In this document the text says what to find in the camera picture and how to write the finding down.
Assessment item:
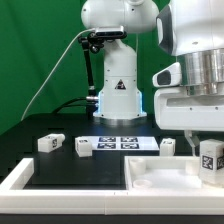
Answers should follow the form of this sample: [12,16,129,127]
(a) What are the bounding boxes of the white fiducial marker sheet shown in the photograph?
[75,136,159,151]

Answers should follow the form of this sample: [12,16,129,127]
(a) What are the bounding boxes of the white square table top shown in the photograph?
[124,156,224,190]

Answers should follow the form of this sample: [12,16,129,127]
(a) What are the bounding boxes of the grey mounted camera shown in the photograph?
[95,26,126,39]

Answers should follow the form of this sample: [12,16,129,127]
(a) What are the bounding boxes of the white camera cable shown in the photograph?
[20,27,98,122]

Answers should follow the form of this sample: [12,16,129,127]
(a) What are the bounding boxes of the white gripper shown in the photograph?
[154,87,224,156]

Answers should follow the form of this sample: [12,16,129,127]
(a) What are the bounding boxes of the white U-shaped obstacle fence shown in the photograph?
[0,158,224,215]

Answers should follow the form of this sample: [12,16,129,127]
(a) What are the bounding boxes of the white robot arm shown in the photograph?
[81,0,224,148]

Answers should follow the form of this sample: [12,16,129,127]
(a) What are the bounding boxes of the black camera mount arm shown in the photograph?
[78,36,103,118]

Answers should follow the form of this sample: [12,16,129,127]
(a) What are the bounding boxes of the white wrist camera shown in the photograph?
[152,62,182,88]

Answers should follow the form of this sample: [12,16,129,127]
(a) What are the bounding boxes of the black base cables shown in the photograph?
[53,97,88,115]

